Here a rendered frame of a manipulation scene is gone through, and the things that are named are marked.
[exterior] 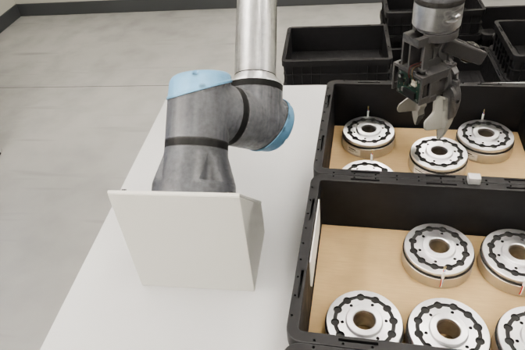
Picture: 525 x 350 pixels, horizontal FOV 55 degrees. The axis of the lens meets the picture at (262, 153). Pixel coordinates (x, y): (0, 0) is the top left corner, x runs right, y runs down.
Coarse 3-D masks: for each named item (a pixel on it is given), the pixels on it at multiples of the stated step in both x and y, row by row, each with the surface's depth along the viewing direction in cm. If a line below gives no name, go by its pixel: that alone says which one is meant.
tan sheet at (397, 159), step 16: (336, 128) 107; (400, 128) 105; (416, 128) 105; (336, 144) 103; (400, 144) 101; (336, 160) 99; (352, 160) 98; (384, 160) 98; (400, 160) 97; (512, 160) 94; (480, 176) 92; (496, 176) 91; (512, 176) 91
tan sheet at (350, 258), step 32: (320, 256) 80; (352, 256) 80; (384, 256) 79; (320, 288) 75; (352, 288) 75; (384, 288) 74; (416, 288) 74; (448, 288) 73; (480, 288) 73; (320, 320) 71
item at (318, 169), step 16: (336, 80) 103; (352, 80) 103; (368, 80) 102; (384, 80) 102; (320, 128) 91; (320, 144) 87; (320, 160) 84; (368, 176) 80; (384, 176) 79; (400, 176) 79; (416, 176) 78; (432, 176) 78; (448, 176) 78; (464, 176) 77
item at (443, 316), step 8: (448, 312) 66; (432, 320) 66; (440, 320) 66; (448, 320) 66; (456, 320) 65; (432, 328) 65; (464, 328) 64; (432, 336) 64; (440, 336) 64; (464, 336) 63; (440, 344) 63; (448, 344) 63; (456, 344) 63
